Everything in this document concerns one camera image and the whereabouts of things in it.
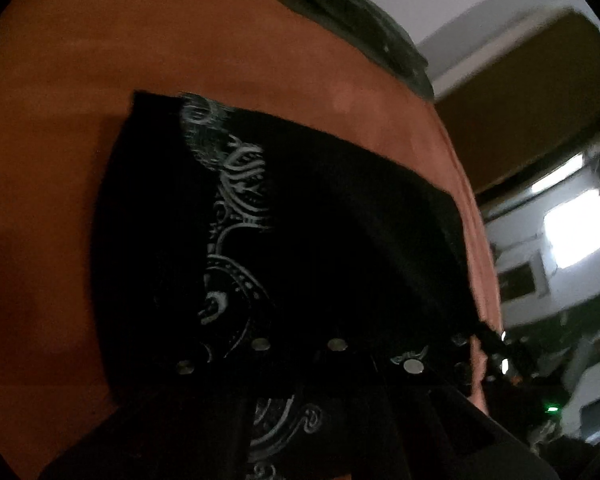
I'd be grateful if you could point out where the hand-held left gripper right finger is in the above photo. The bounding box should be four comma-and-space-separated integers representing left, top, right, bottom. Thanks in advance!
325, 335, 556, 480

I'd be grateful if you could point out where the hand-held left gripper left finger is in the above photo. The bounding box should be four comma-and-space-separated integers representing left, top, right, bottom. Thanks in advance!
40, 335, 301, 480

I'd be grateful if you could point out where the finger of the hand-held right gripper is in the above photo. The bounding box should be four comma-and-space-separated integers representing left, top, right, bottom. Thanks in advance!
447, 332, 488, 396

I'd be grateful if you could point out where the black paisley print garment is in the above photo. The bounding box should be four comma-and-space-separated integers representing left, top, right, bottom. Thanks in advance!
90, 90, 486, 480

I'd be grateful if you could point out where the narrow bright window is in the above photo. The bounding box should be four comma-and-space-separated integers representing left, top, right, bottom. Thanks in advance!
530, 154, 587, 194

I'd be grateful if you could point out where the orange blanket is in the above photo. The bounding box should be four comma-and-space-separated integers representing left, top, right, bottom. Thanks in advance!
0, 0, 503, 480

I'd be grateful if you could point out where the brown wardrobe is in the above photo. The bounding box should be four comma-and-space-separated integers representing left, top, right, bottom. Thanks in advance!
432, 7, 600, 196

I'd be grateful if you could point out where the dark green folded cloth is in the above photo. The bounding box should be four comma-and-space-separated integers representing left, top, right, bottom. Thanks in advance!
285, 0, 436, 101

